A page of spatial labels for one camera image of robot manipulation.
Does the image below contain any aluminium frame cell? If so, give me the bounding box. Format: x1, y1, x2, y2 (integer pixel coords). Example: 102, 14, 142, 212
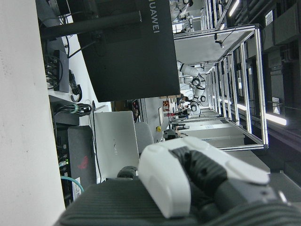
174, 23, 270, 151

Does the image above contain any grey docking hub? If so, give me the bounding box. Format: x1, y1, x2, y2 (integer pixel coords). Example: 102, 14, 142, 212
44, 49, 70, 93

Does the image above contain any white ceiling light strip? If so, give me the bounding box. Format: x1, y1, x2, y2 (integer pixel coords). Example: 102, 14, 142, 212
228, 0, 240, 17

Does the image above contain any black computer red logo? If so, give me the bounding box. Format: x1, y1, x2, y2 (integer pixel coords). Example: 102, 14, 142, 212
67, 125, 97, 189

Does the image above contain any grey chair back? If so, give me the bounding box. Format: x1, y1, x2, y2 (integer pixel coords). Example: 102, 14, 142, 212
134, 122, 155, 157

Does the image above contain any teal network cable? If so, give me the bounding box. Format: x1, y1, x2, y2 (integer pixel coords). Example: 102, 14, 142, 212
60, 176, 85, 196

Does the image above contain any silver Huawei laptop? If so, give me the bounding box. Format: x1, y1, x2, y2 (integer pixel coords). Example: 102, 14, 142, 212
93, 110, 141, 180

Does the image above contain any white humanoid robot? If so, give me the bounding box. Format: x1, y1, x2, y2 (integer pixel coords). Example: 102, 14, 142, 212
177, 60, 208, 116

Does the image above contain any black cable bundle green tie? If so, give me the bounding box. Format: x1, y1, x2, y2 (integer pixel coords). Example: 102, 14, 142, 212
53, 103, 93, 116

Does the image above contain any black Huawei monitor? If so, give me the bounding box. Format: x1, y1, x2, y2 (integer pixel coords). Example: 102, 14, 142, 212
68, 0, 181, 103

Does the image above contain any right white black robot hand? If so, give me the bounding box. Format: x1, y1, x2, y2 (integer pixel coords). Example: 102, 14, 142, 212
53, 136, 301, 226

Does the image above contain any black curled cable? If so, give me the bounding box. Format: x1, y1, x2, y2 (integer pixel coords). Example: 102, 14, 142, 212
68, 69, 83, 103

